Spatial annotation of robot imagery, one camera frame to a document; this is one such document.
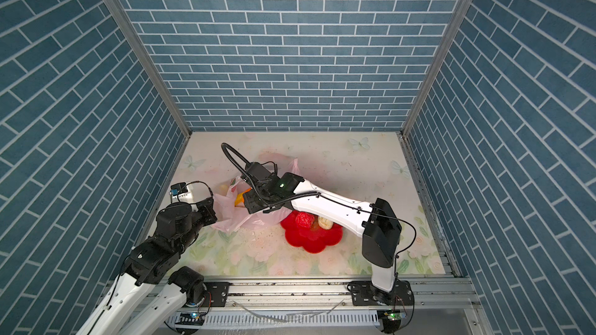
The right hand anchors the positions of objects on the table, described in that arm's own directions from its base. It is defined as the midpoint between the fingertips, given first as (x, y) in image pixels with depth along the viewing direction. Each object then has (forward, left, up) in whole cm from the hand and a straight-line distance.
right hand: (247, 199), depth 76 cm
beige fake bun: (0, -26, -14) cm, 30 cm away
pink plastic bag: (0, +8, -8) cm, 11 cm away
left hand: (-2, +9, +2) cm, 10 cm away
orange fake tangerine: (+7, +8, -13) cm, 17 cm away
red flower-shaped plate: (-6, -23, -18) cm, 30 cm away
